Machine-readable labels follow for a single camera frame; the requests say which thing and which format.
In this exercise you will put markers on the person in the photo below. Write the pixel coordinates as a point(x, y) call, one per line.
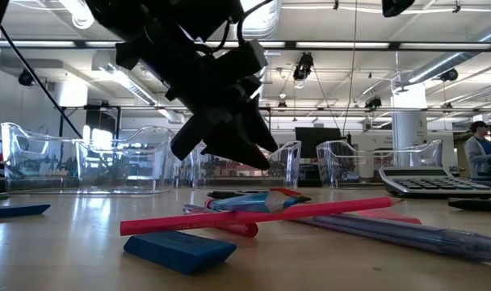
point(477, 153)

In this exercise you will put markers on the clear grey ballpoint pen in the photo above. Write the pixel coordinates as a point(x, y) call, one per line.
point(431, 238)

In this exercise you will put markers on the black ceiling spot lamp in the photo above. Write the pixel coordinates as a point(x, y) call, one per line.
point(26, 77)
point(304, 64)
point(373, 103)
point(449, 75)

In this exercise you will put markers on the white column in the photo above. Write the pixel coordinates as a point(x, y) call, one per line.
point(409, 129)

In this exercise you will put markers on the red crayon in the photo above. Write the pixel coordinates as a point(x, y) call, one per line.
point(241, 230)

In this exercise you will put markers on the white ceiling pipe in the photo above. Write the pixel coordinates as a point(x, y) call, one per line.
point(82, 18)

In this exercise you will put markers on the corrugated silver ventilation duct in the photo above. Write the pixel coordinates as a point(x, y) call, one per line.
point(265, 20)

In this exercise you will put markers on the grey desk calculator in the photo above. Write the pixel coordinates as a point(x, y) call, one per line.
point(431, 186)

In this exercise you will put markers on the silver ceiling pipe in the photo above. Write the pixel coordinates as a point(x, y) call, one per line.
point(451, 60)

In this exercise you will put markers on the clear plastic bin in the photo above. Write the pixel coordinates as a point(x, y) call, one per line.
point(39, 169)
point(286, 174)
point(350, 169)
point(184, 161)

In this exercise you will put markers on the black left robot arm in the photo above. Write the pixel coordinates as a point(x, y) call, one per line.
point(169, 16)

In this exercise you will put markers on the black metal stand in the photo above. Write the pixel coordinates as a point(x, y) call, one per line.
point(76, 107)

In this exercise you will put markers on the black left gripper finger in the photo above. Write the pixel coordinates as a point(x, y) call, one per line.
point(233, 143)
point(261, 129)

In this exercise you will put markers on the overhead bar with light strips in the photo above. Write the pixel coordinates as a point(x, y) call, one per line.
point(290, 45)

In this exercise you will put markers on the black pen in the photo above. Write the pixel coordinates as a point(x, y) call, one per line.
point(479, 205)
point(229, 194)

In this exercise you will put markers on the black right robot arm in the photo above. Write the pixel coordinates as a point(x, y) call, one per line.
point(397, 7)

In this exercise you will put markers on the pink pencil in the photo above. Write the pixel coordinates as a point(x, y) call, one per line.
point(229, 218)

